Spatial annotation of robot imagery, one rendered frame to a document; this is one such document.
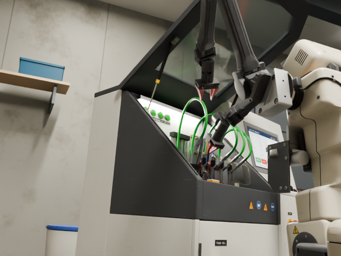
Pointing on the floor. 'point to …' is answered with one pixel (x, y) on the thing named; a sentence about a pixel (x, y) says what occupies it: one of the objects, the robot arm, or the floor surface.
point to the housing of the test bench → (99, 173)
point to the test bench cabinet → (156, 235)
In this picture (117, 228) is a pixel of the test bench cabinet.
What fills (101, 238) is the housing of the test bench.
